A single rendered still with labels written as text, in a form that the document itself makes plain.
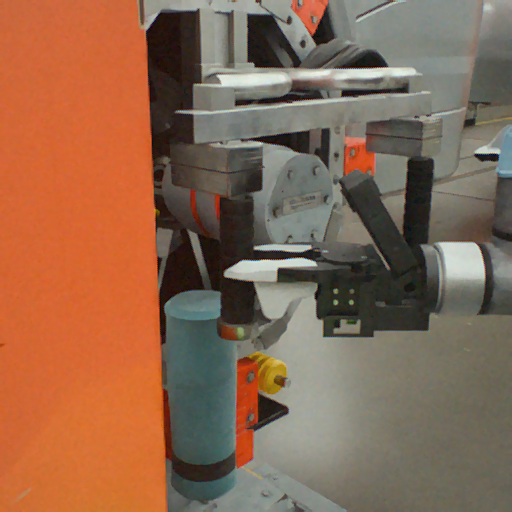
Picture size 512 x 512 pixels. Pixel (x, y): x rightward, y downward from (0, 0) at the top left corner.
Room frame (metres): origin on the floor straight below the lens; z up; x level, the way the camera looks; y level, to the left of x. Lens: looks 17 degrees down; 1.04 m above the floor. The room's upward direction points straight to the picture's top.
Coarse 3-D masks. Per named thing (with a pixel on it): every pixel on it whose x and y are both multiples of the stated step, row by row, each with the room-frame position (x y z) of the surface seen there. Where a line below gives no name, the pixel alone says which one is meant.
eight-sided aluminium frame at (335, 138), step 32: (160, 0) 0.86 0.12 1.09; (192, 0) 0.90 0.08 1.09; (224, 0) 0.94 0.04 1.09; (256, 0) 0.99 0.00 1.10; (288, 0) 1.02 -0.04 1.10; (256, 32) 1.05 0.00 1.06; (288, 32) 1.03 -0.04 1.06; (288, 64) 1.09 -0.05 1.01; (320, 96) 1.09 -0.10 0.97; (288, 320) 1.03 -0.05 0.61
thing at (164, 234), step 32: (160, 32) 1.20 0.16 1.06; (256, 64) 1.13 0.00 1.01; (160, 96) 0.99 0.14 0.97; (160, 128) 0.99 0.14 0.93; (160, 224) 0.98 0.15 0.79; (160, 256) 0.98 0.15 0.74; (192, 256) 1.03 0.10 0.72; (160, 288) 1.15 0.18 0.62; (192, 288) 1.13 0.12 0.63; (160, 320) 1.03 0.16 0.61
